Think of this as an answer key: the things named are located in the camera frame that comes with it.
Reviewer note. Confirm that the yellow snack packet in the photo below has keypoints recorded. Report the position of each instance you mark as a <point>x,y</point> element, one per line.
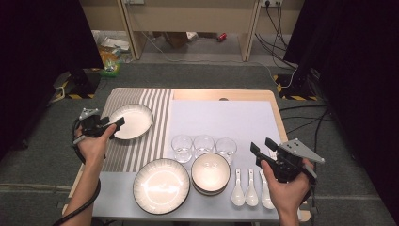
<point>108,59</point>

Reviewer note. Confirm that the beige office desk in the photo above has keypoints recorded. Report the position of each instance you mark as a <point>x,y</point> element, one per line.
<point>188,19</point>

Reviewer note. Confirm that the white ceramic spoon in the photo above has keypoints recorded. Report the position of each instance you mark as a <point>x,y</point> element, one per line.
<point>251,196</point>
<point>237,196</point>
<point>267,201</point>

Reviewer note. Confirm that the white wall socket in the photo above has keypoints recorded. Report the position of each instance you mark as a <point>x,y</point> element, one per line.
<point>273,3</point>

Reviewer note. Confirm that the white plate dark rim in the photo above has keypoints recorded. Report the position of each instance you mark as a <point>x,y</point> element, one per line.
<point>161,188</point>
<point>135,121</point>

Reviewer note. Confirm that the person in black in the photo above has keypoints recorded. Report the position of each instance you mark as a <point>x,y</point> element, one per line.
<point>37,62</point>

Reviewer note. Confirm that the clear plastic bag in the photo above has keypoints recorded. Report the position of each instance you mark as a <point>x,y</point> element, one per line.
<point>113,42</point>

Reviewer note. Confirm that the striped beige placemat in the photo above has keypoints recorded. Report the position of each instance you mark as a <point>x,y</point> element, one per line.
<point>131,157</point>

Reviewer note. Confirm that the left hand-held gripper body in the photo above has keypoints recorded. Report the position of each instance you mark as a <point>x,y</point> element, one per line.
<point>91,127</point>

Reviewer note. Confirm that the red can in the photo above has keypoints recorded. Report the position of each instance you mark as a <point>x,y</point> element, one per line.
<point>221,37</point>

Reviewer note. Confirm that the crumpled white paper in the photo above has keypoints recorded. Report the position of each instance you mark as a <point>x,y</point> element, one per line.
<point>192,35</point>

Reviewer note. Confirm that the black metal stand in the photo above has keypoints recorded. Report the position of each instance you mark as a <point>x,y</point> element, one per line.
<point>82,82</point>
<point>298,84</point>

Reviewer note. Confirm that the person's left hand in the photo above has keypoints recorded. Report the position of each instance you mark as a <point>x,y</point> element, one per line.
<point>92,149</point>

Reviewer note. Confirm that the large brown cardboard box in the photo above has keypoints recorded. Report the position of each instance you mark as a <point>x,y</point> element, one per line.
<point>175,39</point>

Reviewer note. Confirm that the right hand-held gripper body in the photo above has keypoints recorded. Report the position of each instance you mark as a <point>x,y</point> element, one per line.
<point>293,168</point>

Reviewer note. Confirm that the green snack packet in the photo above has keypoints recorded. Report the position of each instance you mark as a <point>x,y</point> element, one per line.
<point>111,69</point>

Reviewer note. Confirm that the black curtain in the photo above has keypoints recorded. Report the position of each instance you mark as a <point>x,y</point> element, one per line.
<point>360,78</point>

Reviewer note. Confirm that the clear drinking glass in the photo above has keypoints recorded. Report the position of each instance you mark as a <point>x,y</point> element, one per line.
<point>182,150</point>
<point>204,145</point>
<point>226,149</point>

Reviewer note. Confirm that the person's right hand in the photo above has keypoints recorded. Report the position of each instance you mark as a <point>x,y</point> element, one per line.
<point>291,196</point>

